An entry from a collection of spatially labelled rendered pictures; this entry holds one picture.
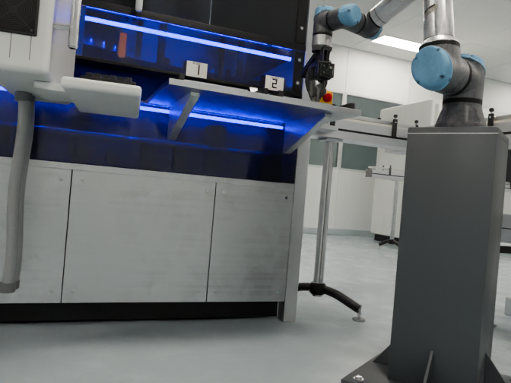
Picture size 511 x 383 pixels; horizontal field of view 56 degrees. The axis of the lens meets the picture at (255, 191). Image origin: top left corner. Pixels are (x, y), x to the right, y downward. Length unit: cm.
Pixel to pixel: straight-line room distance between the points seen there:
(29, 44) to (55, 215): 73
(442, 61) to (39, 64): 107
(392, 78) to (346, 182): 191
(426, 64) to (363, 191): 641
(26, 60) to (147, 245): 87
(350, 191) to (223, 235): 584
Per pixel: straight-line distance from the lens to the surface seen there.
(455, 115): 157
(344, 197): 766
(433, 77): 148
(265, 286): 208
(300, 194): 210
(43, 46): 135
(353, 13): 183
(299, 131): 194
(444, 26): 155
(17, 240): 165
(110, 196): 187
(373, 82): 809
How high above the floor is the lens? 55
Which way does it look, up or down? level
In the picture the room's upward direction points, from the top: 5 degrees clockwise
